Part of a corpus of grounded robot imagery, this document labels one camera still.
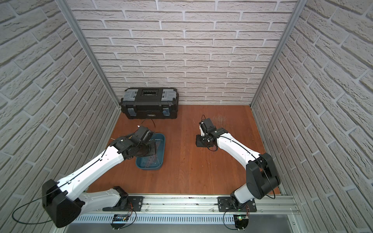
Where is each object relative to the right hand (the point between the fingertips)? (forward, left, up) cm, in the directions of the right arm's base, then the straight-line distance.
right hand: (200, 142), depth 86 cm
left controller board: (-36, +44, -12) cm, 58 cm away
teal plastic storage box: (-7, +28, -8) cm, 30 cm away
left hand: (-5, +24, +6) cm, 25 cm away
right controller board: (-40, -17, -12) cm, 45 cm away
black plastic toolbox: (+31, +33, +6) cm, 46 cm away
